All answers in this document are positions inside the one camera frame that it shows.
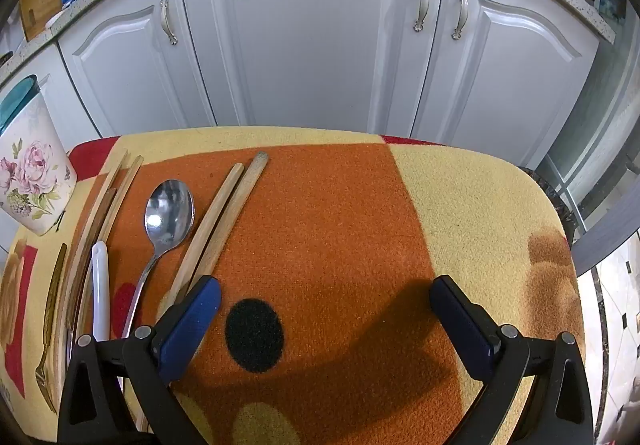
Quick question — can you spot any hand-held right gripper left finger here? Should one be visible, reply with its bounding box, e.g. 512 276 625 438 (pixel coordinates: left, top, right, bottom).
57 275 223 445

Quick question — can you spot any wooden cutting board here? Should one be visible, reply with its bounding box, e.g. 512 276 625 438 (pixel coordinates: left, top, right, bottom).
19 0 88 42

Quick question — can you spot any dark brown wooden chopstick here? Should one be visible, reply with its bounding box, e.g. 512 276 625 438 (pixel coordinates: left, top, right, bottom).
65 188 118 326

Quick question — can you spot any metal spoon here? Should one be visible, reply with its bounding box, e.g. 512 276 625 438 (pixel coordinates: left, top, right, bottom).
120 179 196 341

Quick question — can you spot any white ceramic spoon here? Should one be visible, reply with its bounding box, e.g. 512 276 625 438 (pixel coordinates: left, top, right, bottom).
91 241 111 343

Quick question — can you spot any floral cup with teal insert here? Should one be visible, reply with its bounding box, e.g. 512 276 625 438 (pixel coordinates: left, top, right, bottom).
0 75 78 237

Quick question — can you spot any golden fork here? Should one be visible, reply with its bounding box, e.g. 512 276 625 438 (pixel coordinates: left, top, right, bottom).
34 243 68 415

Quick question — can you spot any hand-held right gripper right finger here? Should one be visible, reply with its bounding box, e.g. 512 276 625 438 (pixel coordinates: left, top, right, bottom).
429 275 596 445

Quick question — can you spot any white cabinet door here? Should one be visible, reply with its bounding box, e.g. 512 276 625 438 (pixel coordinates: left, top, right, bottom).
410 0 601 170
56 0 218 138
177 0 448 136

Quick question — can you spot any ornate metal cabinet handle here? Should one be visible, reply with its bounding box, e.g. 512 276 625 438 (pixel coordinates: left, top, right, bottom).
159 0 179 46
413 0 432 32
451 0 471 40

